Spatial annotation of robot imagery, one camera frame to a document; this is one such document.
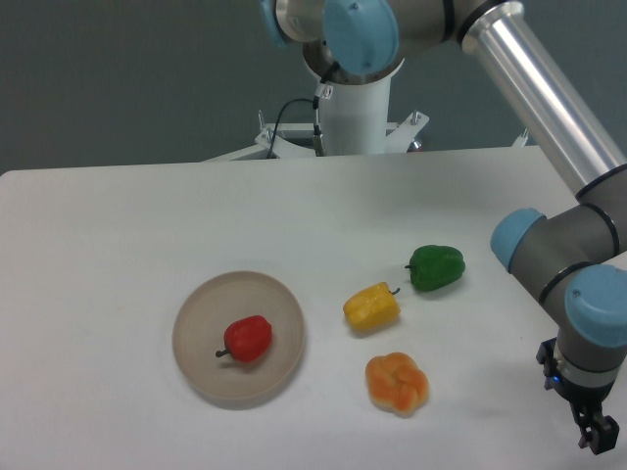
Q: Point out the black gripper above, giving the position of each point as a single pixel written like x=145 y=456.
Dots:
x=585 y=391

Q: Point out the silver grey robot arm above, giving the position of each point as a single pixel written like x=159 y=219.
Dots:
x=563 y=262

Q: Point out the yellow toy pepper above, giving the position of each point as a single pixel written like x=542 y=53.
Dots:
x=372 y=307

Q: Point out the green toy pepper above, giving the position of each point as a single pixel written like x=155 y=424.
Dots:
x=432 y=267

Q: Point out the beige round plate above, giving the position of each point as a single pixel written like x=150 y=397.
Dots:
x=198 y=333

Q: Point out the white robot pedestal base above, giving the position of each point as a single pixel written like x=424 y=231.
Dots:
x=406 y=108

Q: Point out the orange knotted bread roll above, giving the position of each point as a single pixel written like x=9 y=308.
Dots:
x=396 y=384

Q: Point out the red toy pepper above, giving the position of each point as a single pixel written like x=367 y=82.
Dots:
x=246 y=339

